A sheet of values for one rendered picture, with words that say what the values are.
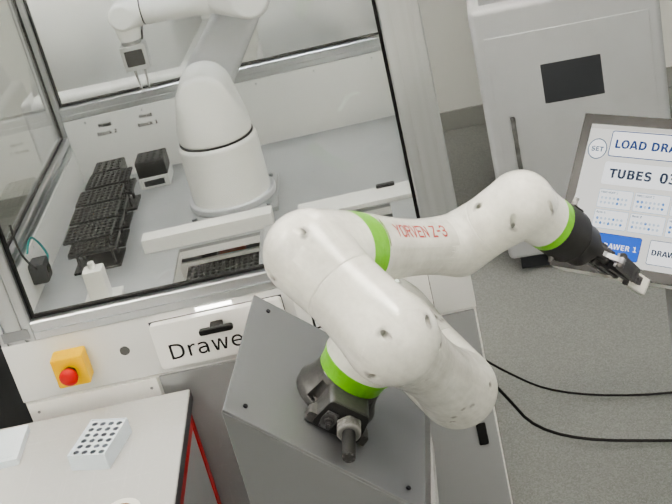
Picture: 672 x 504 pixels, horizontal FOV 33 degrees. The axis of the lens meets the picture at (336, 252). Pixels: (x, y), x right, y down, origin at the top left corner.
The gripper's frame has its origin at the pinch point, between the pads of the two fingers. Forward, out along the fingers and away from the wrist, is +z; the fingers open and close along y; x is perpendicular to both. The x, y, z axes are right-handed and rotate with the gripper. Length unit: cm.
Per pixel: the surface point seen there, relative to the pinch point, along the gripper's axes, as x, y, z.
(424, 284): 13, 50, 1
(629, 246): -6.9, 7.5, 4.6
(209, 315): 37, 77, -27
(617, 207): -13.3, 12.4, 3.0
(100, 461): 73, 73, -40
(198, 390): 53, 84, -17
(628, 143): -25.5, 14.5, 1.1
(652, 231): -10.7, 4.1, 4.7
